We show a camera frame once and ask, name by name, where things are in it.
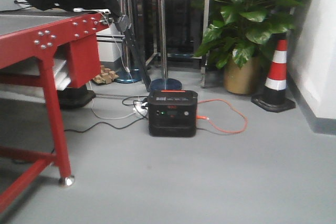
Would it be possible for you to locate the steel stanchion post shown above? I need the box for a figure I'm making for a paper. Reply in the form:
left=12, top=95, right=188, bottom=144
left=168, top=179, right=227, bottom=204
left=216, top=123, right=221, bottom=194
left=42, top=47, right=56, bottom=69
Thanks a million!
left=150, top=0, right=182, bottom=91

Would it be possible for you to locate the green potted plant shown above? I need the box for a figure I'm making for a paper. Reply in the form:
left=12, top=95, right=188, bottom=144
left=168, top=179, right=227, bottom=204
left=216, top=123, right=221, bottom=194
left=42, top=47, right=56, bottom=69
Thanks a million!
left=195, top=0, right=307, bottom=95

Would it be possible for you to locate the stainless steel stand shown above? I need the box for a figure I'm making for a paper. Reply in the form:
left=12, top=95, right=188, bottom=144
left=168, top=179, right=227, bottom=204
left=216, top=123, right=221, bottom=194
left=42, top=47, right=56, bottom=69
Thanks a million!
left=135, top=0, right=209, bottom=72

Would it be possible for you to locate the orange cable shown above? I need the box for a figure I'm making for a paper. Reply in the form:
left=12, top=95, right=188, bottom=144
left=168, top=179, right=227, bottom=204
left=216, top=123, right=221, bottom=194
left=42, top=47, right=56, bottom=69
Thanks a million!
left=196, top=99, right=249, bottom=134

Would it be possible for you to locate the black portable power station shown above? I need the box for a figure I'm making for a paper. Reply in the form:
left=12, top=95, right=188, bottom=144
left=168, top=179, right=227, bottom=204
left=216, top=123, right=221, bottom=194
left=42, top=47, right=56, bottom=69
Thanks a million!
left=147, top=90, right=198, bottom=137

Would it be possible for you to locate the black cable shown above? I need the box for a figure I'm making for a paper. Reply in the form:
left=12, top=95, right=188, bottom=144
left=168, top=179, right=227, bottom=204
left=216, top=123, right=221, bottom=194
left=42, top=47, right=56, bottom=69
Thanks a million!
left=64, top=95, right=150, bottom=133

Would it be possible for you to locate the red metal table frame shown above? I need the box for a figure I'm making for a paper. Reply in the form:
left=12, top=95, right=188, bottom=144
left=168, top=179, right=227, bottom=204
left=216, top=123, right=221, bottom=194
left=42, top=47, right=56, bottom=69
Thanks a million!
left=1, top=11, right=108, bottom=211

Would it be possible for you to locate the white cable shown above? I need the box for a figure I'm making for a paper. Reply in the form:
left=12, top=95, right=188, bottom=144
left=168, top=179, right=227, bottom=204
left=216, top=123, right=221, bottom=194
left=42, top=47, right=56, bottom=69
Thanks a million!
left=90, top=11, right=148, bottom=120

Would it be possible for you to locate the red white traffic cone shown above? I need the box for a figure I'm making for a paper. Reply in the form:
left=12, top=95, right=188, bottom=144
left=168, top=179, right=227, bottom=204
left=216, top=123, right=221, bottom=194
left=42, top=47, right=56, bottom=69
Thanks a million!
left=251, top=39, right=296, bottom=113

